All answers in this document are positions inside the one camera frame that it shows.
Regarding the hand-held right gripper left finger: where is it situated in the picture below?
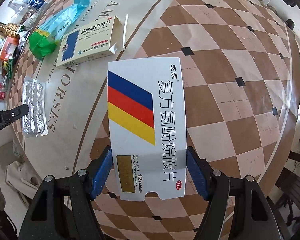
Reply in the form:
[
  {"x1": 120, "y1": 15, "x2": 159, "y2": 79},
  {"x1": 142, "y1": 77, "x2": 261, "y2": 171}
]
[{"x1": 19, "y1": 146, "x2": 114, "y2": 240}]

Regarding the clear glass bottle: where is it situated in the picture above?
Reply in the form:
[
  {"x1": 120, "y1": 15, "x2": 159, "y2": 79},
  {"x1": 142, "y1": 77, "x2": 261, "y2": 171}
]
[{"x1": 9, "y1": 0, "x2": 28, "y2": 18}]

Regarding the checkered tablecloth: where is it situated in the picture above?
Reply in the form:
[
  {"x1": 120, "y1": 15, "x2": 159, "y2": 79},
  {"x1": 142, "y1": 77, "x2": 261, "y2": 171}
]
[{"x1": 6, "y1": 0, "x2": 300, "y2": 240}]

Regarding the blue label water bottle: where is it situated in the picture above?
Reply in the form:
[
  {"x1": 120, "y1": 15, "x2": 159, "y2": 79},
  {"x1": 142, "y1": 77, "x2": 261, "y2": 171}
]
[{"x1": 25, "y1": 0, "x2": 47, "y2": 11}]

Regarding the dark wooden chair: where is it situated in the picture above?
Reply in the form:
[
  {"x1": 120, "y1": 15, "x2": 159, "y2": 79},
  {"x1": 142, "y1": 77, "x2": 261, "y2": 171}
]
[{"x1": 265, "y1": 150, "x2": 300, "y2": 240}]

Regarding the medicine box with blue rectangle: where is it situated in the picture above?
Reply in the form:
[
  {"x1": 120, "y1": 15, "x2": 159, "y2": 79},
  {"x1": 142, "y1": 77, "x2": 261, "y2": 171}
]
[{"x1": 55, "y1": 14, "x2": 129, "y2": 70}]

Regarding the orange box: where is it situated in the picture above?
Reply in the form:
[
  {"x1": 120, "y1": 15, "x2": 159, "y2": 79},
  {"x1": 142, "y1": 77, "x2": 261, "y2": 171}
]
[{"x1": 0, "y1": 36, "x2": 21, "y2": 62}]

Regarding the gold foil box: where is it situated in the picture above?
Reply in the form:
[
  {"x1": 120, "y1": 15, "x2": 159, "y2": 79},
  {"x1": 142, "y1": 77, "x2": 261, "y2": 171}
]
[{"x1": 0, "y1": 22, "x2": 21, "y2": 38}]

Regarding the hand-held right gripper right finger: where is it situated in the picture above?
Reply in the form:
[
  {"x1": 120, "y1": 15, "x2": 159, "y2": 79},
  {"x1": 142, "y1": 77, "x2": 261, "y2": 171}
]
[{"x1": 186, "y1": 146, "x2": 290, "y2": 240}]

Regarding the green and white carton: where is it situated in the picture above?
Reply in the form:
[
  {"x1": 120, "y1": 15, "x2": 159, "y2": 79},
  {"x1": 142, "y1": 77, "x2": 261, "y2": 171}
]
[{"x1": 2, "y1": 57, "x2": 14, "y2": 79}]

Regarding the grey padded chair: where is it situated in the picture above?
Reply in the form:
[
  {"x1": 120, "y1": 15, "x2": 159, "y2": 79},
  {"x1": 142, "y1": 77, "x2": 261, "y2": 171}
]
[{"x1": 0, "y1": 140, "x2": 23, "y2": 178}]

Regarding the silver blister pack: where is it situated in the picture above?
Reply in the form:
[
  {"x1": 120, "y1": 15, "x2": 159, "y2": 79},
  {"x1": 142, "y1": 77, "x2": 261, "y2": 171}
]
[{"x1": 22, "y1": 76, "x2": 49, "y2": 139}]

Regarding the green and blue plastic bag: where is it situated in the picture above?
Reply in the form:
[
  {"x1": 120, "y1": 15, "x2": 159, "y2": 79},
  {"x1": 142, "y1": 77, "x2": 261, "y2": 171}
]
[{"x1": 29, "y1": 0, "x2": 92, "y2": 61}]

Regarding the white cloth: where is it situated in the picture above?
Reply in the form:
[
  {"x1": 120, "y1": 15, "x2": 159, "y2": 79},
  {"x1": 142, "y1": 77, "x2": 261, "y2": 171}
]
[{"x1": 5, "y1": 160, "x2": 42, "y2": 207}]

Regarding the striped white medicine box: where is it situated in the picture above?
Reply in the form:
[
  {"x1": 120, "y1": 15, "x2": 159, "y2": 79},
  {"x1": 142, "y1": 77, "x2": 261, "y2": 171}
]
[{"x1": 107, "y1": 57, "x2": 188, "y2": 203}]

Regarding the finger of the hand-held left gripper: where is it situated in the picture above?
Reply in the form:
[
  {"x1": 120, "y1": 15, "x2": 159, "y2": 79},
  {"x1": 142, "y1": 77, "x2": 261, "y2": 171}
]
[{"x1": 1, "y1": 105, "x2": 30, "y2": 123}]

